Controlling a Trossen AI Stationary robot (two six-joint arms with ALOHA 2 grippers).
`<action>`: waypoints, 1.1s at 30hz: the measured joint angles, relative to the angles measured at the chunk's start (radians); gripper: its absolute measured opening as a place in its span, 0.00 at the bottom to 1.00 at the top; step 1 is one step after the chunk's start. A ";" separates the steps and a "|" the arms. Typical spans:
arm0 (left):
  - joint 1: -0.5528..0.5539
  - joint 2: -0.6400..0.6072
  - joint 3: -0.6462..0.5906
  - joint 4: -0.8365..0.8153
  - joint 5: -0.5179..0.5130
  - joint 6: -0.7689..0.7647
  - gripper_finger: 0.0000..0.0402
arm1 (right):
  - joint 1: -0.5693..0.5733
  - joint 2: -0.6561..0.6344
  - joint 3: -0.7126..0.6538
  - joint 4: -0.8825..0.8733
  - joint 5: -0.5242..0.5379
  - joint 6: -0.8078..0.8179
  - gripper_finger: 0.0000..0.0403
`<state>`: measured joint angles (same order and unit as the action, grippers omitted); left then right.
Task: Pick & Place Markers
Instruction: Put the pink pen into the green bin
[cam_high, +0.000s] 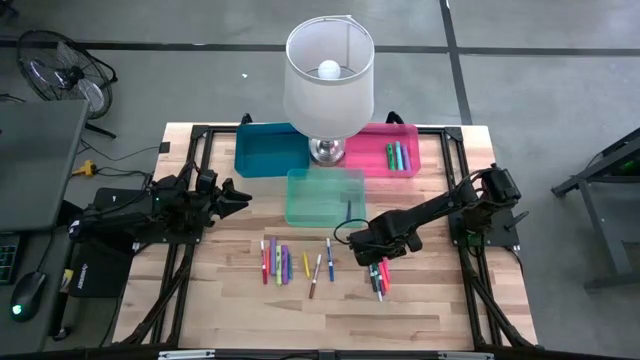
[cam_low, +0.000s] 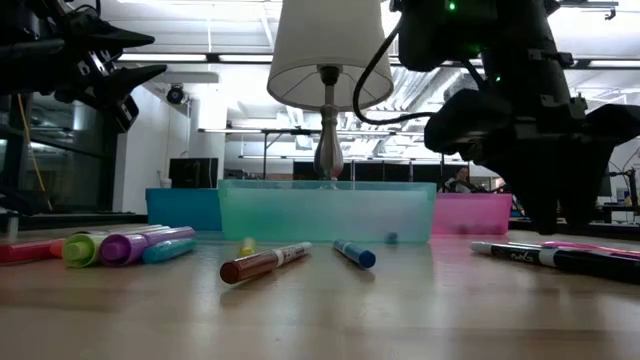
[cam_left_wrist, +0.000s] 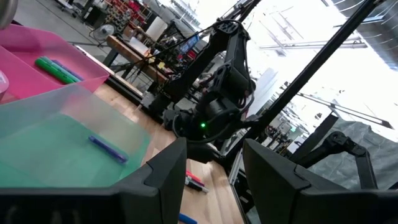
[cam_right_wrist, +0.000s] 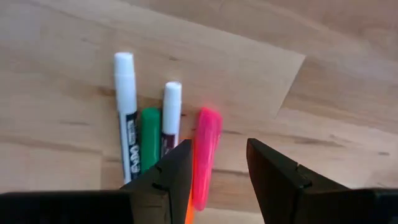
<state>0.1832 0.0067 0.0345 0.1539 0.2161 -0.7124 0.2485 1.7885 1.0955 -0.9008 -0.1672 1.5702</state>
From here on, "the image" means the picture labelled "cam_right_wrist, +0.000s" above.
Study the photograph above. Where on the purple Expo marker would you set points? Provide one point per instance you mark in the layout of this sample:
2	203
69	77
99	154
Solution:
172	105

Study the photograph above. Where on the small orange highlighter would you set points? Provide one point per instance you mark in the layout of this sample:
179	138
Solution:
189	211

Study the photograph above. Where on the black Expo marker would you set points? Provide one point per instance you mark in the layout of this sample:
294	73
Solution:
126	93

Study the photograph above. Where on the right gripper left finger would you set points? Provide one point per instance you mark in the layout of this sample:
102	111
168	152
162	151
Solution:
168	186

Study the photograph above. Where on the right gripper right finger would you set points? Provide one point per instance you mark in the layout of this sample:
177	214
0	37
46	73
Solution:
280	186

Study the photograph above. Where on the thick dark green highlighter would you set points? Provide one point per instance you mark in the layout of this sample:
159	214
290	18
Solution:
150	133

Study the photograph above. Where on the small pink highlighter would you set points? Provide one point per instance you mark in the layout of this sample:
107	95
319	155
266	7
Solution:
205	149

